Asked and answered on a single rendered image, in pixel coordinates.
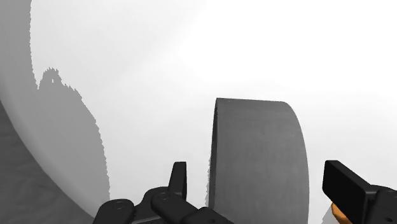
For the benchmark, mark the orange round object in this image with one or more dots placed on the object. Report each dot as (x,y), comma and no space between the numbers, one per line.
(339,215)

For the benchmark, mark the grey rounded block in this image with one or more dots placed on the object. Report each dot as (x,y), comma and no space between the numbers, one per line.
(257,161)

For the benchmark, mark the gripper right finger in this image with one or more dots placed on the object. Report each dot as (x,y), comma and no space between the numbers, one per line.
(350,189)

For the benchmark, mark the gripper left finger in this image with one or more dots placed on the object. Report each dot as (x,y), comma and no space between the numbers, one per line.
(173,206)

